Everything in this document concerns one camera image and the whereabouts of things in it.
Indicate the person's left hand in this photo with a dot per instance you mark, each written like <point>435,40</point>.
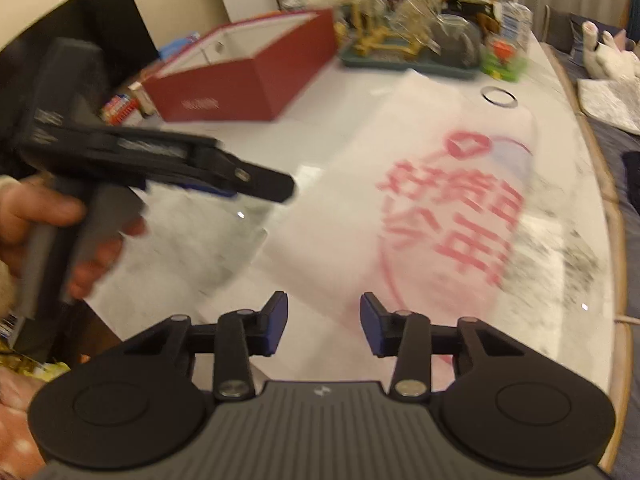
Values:
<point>35,210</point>

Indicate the black television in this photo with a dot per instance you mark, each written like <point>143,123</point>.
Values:
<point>100,20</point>

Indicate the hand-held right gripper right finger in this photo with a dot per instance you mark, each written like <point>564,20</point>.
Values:
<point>372,327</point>

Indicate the white plush toy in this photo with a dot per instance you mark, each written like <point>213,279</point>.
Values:
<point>612,57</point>

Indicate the white shopping bag red print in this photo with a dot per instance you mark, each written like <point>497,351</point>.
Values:
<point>350,210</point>

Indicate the black rubber band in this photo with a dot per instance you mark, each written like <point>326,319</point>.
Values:
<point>485,97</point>

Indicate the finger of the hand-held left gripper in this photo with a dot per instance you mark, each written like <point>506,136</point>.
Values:
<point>215,191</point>
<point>265,185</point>

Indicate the wooden cup rack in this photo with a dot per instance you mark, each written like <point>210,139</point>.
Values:
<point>372,40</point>

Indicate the large glass pitcher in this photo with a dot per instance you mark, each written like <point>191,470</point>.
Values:
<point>460,40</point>

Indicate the dotted fleece clothing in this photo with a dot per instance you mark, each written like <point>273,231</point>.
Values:
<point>15,425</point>

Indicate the colourful snack packet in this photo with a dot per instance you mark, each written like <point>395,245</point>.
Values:
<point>122,110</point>

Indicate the red cardboard box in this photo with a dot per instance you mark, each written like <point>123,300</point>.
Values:
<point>225,95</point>

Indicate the grey patterned cloth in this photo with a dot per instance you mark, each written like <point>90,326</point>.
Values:
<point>610,105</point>

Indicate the green tray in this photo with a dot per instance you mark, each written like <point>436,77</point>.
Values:
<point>400,63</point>

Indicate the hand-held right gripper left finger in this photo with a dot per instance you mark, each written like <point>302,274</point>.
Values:
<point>277,325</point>

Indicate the orange toy in clear case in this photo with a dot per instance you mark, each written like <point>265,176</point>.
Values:
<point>502,57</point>

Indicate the white drink carton with straw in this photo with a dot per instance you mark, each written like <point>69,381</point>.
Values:
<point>517,22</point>

